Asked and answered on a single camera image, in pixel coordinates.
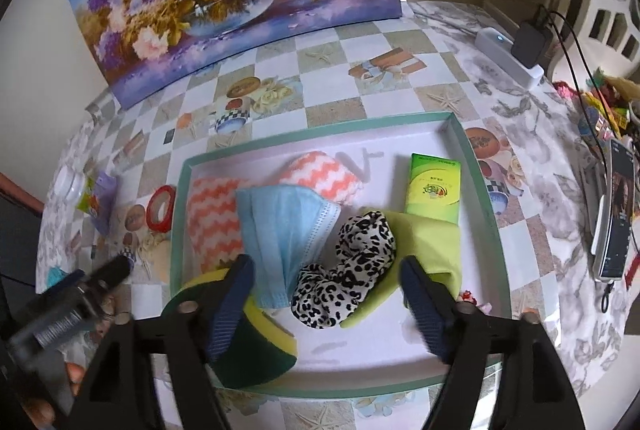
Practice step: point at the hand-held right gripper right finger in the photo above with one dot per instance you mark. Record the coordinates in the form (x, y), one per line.
(425, 305)

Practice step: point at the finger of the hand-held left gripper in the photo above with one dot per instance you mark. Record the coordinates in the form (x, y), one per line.
(112, 270)

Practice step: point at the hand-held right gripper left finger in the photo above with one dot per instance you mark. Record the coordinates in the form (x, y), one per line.
(232, 305)

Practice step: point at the yellow and green sponge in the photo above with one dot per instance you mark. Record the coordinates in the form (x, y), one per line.
(270, 340)

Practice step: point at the pink printed cloth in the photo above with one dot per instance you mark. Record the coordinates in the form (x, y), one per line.
(481, 307)

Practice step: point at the lime green cloth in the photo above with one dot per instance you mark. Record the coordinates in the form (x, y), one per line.
(430, 240)

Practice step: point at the white box with green rim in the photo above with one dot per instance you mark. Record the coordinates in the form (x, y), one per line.
(360, 340)

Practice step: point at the pink white striped cloth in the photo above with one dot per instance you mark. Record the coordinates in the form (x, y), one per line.
(215, 220)

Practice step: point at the leopard print scrunchie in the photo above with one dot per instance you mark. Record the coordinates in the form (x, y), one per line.
(365, 240)

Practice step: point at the blue face mask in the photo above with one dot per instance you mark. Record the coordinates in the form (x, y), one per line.
(280, 230)

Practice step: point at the green tissue packet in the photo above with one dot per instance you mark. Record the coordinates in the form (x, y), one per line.
(432, 190)

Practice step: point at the person's left hand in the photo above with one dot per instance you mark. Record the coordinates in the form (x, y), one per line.
(75, 377)

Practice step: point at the red tape roll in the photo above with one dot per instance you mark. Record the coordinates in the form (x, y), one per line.
(150, 215)

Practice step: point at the white plastic bottle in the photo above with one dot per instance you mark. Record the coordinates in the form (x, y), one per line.
(67, 185)

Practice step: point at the pile of colourful clutter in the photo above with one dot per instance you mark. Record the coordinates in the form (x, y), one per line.
(600, 100)

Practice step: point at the white power strip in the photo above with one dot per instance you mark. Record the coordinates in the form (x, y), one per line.
(500, 45)

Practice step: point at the black charger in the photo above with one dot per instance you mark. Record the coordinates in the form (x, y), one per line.
(530, 42)

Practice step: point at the white lattice furniture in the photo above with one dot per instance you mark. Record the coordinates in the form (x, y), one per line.
(615, 10)

